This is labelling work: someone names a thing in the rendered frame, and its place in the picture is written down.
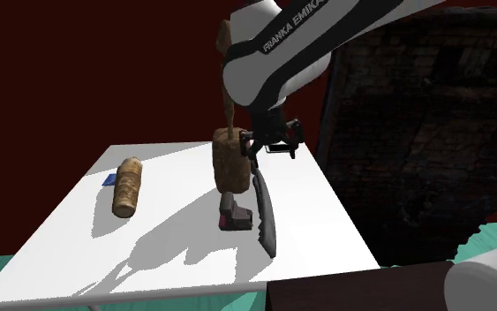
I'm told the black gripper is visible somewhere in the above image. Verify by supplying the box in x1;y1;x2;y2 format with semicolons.
238;105;306;161

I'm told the dark red small device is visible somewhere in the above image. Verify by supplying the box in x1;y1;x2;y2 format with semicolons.
218;191;255;231

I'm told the brown cylinder with tall pole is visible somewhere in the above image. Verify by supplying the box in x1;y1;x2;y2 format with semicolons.
211;19;253;195

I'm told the brown textured bottle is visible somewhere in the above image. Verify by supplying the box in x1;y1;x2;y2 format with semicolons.
111;156;144;219

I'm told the dark robot stand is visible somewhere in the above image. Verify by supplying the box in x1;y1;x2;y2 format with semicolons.
265;260;456;311

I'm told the dark grey long knife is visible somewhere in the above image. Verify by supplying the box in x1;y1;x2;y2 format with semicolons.
251;161;278;260

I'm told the white table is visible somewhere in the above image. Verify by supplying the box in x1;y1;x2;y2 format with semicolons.
0;140;381;311

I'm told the black and white flat phone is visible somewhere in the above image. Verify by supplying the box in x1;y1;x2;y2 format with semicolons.
264;143;293;155

